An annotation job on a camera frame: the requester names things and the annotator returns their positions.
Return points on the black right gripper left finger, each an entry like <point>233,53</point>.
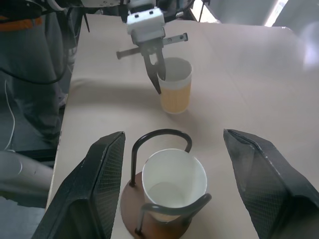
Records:
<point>82,194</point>

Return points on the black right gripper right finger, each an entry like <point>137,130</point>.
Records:
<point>274,194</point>

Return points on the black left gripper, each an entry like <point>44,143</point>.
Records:
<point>150,48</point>

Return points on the white paper cup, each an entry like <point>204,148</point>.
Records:
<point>174,174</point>

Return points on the silver robot body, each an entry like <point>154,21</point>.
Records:
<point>20,171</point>

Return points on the person in grey trousers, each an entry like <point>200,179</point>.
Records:
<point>30,62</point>

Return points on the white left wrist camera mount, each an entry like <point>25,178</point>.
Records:
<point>145,25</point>

